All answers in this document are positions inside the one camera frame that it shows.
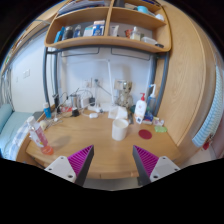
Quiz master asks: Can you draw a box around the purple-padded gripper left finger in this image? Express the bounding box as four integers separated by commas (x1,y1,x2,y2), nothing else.
46,145,94,186

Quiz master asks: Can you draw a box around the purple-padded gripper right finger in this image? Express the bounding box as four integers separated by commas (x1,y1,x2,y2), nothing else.
133,145,180,186

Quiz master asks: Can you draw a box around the clear bottle with pink liquid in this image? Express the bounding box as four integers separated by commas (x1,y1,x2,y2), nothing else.
27,116,48,148

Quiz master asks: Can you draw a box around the orange round coaster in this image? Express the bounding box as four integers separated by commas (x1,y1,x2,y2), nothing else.
41,146,54,155

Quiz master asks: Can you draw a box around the dark red round coaster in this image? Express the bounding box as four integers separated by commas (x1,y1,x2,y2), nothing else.
138,129,152,139

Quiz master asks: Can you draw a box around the green packet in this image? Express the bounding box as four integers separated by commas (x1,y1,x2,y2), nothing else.
154,126,167,133

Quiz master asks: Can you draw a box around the white ceramic cup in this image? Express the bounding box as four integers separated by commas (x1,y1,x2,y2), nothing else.
112,119,129,141

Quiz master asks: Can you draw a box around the white computer mouse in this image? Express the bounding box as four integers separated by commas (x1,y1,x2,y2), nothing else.
89,113,99,119

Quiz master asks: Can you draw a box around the white pump bottle red top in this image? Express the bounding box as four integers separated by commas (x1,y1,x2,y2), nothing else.
134,93,147,124

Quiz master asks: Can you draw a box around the white striped towel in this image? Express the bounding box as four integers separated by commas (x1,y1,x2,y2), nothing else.
192,68,223,147

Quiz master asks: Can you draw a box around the white power strip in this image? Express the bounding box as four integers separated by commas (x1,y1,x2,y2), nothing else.
88,106,103,113

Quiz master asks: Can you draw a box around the white tissue pack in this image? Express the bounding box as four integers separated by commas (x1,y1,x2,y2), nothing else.
108,106,128,119

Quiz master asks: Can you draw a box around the blue small bottle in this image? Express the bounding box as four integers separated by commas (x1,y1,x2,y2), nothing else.
43,102,51,119

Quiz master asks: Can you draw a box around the silver metal mug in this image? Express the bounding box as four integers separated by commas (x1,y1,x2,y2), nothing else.
70,94,81,109

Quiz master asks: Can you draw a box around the blue spray bottle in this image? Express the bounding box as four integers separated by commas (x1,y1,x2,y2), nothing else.
147,84,156,113

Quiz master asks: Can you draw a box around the Groot figurine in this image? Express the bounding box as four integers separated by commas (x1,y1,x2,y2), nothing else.
117,81,133,108

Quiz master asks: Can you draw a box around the wooden wall shelf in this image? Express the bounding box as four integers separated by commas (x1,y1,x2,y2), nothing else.
45,0,171,53

